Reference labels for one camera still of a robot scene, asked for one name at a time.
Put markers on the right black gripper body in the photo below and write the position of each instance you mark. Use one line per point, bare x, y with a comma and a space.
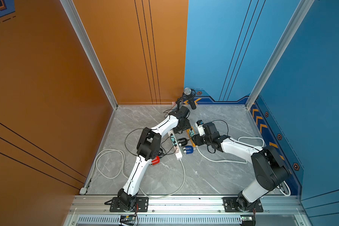
199, 140

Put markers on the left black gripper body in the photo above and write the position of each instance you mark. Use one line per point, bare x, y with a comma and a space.
185, 125

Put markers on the yellow power strip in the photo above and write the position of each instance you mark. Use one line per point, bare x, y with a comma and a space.
191, 133

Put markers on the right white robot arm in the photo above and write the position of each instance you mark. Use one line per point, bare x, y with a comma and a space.
269, 168

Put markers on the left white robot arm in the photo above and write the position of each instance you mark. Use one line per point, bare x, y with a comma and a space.
148, 148

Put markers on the white power strip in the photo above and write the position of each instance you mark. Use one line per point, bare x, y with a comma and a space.
178, 155

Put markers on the teal charger lower white strip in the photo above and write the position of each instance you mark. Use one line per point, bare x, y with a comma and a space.
173, 140

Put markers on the black tripod stand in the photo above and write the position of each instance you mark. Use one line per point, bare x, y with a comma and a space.
179, 103

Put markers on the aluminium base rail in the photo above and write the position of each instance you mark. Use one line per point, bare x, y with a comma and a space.
186, 210

